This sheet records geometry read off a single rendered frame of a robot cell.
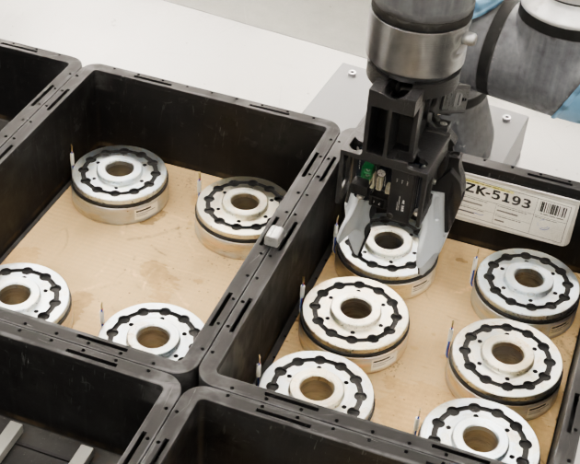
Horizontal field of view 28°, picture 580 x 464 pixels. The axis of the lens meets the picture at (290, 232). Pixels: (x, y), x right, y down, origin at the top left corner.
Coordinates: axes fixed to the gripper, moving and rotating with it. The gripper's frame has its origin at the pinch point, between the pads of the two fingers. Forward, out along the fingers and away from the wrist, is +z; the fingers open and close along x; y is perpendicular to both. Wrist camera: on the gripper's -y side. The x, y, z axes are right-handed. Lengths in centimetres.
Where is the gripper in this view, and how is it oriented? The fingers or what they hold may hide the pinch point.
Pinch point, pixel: (393, 247)
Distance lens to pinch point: 101.6
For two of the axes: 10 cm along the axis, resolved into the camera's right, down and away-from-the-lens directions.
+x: 9.2, 2.9, -2.7
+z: -0.6, 7.8, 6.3
